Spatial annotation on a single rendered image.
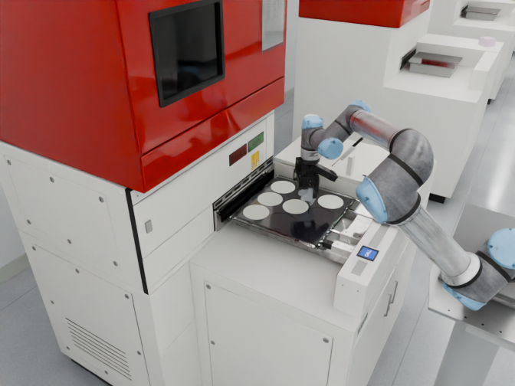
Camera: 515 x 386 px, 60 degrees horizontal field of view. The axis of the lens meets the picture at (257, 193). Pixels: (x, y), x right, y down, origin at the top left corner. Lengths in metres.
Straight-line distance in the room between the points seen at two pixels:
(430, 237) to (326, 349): 0.51
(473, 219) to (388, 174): 0.57
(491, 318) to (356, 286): 0.45
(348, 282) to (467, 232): 0.49
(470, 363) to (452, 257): 0.62
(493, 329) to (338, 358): 0.47
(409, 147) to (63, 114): 0.94
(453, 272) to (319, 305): 0.41
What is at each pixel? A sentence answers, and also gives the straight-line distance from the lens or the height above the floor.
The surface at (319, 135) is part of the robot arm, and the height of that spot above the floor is 1.24.
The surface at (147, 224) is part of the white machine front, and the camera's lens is 1.38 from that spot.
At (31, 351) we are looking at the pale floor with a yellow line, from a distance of 2.65.
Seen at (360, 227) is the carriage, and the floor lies 0.88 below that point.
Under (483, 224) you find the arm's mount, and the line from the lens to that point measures 1.67.
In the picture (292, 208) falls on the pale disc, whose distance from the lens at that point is 1.75.
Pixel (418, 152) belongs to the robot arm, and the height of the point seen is 1.37.
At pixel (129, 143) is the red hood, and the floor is 1.37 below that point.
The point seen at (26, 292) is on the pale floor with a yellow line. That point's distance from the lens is 3.00.
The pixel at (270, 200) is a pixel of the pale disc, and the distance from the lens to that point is 1.80.
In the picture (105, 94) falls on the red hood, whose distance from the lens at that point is 1.21.
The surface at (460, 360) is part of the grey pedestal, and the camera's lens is 1.88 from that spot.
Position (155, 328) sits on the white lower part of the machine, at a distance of 1.66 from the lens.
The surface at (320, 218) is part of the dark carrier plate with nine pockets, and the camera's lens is 1.71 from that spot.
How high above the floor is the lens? 1.88
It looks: 32 degrees down
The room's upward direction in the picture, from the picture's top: straight up
